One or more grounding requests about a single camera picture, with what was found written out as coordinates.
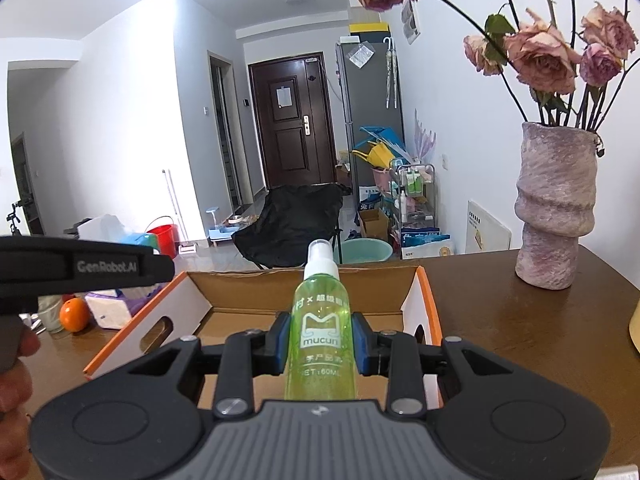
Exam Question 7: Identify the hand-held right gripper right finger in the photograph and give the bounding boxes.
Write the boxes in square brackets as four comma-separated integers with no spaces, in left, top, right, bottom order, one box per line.
[350,311,513,418]

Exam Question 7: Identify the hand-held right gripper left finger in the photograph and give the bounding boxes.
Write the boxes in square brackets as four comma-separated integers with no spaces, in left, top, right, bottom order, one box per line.
[125,312,291,418]

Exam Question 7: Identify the green spray bottle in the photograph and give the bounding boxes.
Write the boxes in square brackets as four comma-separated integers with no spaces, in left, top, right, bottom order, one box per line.
[284,240,358,402]

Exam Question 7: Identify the orange cardboard box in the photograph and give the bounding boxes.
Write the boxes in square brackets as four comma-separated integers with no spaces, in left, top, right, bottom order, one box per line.
[82,265,443,411]

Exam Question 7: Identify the person's left hand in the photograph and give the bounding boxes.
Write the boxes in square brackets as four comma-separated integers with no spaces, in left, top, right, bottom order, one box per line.
[0,329,42,466]

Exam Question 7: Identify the orange fruit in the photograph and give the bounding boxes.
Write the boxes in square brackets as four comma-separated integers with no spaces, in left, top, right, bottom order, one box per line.
[59,297,92,333]

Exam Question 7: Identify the clear glass cup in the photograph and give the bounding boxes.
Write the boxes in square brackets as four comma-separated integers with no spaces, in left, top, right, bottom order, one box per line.
[37,294,65,335]

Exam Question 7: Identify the purple tissue pack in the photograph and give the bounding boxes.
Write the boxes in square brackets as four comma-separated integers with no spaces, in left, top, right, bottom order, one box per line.
[84,285,161,331]

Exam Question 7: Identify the red bucket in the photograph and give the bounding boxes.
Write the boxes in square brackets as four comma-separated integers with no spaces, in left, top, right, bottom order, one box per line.
[146,216,179,260]

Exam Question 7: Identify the green plastic basin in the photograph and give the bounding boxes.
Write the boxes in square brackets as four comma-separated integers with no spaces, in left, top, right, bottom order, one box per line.
[341,237,393,266]

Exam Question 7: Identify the white mop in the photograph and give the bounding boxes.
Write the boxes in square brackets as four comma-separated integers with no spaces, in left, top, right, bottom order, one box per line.
[161,169,198,256]

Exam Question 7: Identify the blue pet feeder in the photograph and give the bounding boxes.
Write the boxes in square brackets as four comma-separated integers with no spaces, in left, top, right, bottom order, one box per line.
[206,207,251,248]

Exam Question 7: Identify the small cardboard box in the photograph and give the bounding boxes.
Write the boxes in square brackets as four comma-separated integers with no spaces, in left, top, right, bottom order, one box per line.
[357,207,391,241]

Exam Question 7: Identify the pink bucket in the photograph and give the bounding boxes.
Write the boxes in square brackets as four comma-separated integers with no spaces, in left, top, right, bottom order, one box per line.
[371,166,396,193]

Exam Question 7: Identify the white utility cart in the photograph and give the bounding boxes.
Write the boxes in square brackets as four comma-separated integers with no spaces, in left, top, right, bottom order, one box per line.
[390,162,437,233]

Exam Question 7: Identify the white leaning board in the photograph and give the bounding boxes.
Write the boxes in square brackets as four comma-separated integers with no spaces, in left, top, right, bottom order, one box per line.
[465,199,512,255]

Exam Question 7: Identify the brown entrance door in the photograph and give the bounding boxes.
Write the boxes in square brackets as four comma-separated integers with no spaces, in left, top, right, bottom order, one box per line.
[248,51,337,190]

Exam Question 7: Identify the pink textured vase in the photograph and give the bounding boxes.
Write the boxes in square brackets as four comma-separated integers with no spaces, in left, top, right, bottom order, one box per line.
[514,121,601,291]

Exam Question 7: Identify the grey refrigerator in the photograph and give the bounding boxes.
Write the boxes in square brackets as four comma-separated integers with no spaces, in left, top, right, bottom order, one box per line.
[335,37,406,196]

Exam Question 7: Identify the white folded umbrella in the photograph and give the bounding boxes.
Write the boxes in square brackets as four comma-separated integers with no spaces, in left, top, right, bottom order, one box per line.
[382,36,399,110]

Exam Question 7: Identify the clear plastic bag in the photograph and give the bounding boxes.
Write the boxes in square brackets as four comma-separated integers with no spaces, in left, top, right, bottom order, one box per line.
[348,42,376,68]

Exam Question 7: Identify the bunch of dried pink roses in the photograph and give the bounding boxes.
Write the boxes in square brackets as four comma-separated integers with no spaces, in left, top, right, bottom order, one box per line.
[347,0,640,131]

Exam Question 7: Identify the purple wall decoration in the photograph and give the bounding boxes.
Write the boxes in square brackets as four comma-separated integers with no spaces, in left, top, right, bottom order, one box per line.
[412,109,437,161]

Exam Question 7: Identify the white wall panel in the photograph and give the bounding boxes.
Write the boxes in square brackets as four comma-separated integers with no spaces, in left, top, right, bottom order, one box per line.
[401,0,422,45]

